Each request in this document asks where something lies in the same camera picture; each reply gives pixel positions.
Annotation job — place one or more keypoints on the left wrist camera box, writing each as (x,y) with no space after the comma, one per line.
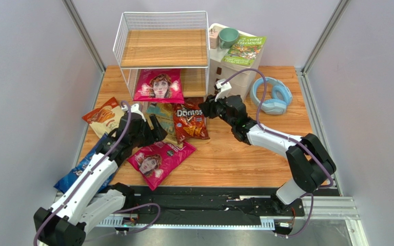
(135,108)

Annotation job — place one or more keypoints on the blue Doritos bag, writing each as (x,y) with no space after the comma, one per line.
(65,183)

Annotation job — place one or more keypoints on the light blue headphones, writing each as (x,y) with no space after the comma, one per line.
(281,96)

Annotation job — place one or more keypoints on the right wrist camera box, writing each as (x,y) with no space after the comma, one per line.
(222,88)

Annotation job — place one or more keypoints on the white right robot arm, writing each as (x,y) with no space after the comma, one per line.
(310,163)

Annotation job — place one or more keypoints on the pink real chips bag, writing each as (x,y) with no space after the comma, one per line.
(157,161)
(159,86)

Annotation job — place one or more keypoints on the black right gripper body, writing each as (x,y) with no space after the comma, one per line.
(212,107)

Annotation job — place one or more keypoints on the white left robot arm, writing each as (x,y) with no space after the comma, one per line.
(74,215)

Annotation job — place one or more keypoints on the green treehouse book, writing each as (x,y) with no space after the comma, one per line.
(245,51)

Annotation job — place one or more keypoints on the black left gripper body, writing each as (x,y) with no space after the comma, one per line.
(144,138)

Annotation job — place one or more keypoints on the red Doritos bag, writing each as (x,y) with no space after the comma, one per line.
(189,120)

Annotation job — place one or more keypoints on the cream orange chips bag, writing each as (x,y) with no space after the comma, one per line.
(104,119)

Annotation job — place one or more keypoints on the green mug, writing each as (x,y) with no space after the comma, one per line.
(228,37)

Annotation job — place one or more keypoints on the pink cube adapter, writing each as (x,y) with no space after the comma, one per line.
(214,38)

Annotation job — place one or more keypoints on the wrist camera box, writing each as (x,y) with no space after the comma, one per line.
(135,108)
(222,88)

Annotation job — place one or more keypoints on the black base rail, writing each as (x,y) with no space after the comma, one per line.
(203,206)

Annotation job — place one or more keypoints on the tan kettle chips bag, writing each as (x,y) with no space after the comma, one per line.
(164,114)

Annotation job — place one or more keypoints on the white wire wooden shelf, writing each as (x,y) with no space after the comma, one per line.
(165,40)

